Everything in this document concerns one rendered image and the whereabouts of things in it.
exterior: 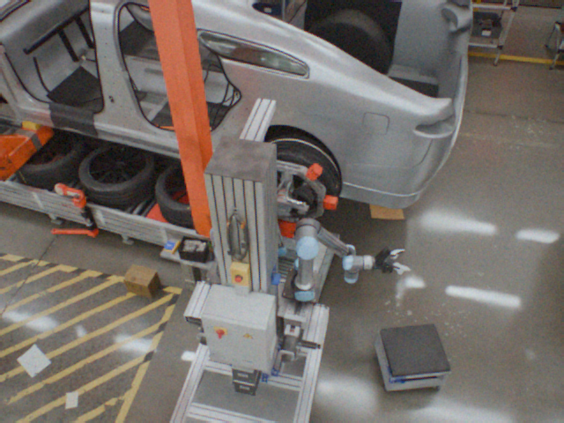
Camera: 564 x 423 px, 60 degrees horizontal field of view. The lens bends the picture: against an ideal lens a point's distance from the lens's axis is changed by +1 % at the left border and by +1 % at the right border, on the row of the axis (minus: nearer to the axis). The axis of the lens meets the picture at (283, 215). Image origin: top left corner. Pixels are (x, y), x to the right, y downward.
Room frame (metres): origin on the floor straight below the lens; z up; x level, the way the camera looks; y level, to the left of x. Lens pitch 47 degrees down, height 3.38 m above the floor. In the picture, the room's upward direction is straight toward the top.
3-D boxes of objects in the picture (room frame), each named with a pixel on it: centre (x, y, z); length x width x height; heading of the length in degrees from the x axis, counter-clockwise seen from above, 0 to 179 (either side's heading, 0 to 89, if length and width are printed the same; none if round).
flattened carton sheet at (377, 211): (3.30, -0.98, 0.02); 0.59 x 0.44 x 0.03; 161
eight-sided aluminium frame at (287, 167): (2.54, -0.04, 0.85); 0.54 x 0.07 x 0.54; 71
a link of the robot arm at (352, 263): (1.63, -0.39, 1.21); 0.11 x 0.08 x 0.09; 91
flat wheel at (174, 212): (3.01, 0.76, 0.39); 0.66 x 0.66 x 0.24
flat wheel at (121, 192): (3.25, 1.47, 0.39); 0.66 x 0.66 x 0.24
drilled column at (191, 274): (2.31, 0.73, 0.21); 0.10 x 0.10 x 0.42; 71
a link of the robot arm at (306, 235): (1.62, -0.12, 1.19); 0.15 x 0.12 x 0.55; 1
